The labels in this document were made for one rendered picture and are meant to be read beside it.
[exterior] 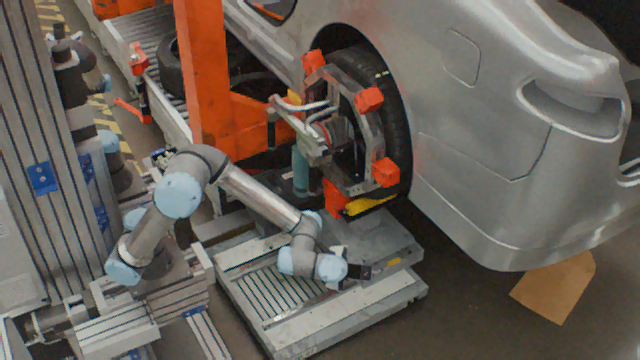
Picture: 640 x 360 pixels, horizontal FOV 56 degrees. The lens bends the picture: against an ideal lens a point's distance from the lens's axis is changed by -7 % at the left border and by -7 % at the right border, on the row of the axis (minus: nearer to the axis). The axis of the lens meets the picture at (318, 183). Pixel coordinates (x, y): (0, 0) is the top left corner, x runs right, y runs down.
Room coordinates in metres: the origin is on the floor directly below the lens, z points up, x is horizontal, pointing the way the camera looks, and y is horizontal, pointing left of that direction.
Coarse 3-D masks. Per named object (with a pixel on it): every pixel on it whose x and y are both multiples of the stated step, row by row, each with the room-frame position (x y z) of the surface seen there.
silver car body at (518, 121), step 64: (256, 0) 3.61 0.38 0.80; (320, 0) 2.42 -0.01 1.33; (384, 0) 2.06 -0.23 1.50; (448, 0) 1.80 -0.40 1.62; (512, 0) 1.68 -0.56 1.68; (576, 0) 3.05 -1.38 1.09; (448, 64) 1.76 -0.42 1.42; (512, 64) 1.54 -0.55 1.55; (576, 64) 1.44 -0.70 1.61; (448, 128) 1.72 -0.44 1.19; (512, 128) 1.50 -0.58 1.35; (576, 128) 1.41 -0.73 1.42; (448, 192) 1.68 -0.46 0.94; (512, 192) 1.46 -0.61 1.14; (576, 192) 1.39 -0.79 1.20; (512, 256) 1.44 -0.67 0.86
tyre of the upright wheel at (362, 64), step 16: (352, 48) 2.32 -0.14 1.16; (368, 48) 2.30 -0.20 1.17; (336, 64) 2.29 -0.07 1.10; (352, 64) 2.19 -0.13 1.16; (368, 64) 2.17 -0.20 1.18; (384, 64) 2.18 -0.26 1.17; (368, 80) 2.10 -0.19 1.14; (384, 80) 2.10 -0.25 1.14; (384, 96) 2.03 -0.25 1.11; (400, 96) 2.05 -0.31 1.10; (384, 112) 2.00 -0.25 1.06; (400, 112) 2.01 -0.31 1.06; (384, 128) 2.00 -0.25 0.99; (400, 128) 1.97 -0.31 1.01; (400, 144) 1.94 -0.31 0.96; (336, 160) 2.28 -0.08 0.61; (400, 160) 1.92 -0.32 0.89; (400, 176) 1.92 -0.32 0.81; (368, 192) 2.06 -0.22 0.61; (384, 192) 1.97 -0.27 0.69
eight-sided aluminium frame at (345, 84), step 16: (304, 80) 2.35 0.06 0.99; (320, 80) 2.32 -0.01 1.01; (336, 80) 2.14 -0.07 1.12; (352, 80) 2.14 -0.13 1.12; (304, 96) 2.35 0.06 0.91; (352, 96) 2.04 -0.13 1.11; (304, 112) 2.35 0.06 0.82; (368, 128) 1.97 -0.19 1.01; (368, 144) 1.93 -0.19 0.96; (384, 144) 1.95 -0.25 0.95; (368, 160) 1.93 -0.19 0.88; (336, 176) 2.15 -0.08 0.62; (368, 176) 1.93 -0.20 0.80; (352, 192) 2.02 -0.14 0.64
